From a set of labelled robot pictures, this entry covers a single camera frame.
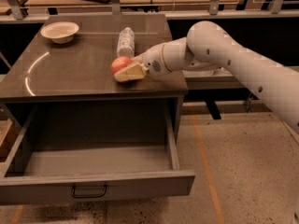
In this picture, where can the grey cabinet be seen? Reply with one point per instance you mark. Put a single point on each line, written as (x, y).
(66, 96)

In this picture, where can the white plastic bottle lying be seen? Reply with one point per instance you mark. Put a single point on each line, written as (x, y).
(126, 43)

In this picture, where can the grey open top drawer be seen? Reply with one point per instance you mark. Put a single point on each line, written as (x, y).
(133, 152)

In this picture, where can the red apple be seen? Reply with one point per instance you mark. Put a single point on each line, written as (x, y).
(119, 65)

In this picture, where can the black drawer handle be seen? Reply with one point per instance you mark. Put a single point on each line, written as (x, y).
(80, 192)

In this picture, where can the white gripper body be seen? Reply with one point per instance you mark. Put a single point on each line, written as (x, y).
(153, 60)

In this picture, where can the white bowl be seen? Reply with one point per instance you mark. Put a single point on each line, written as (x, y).
(60, 32)

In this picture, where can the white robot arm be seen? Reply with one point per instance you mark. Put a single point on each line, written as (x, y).
(206, 47)

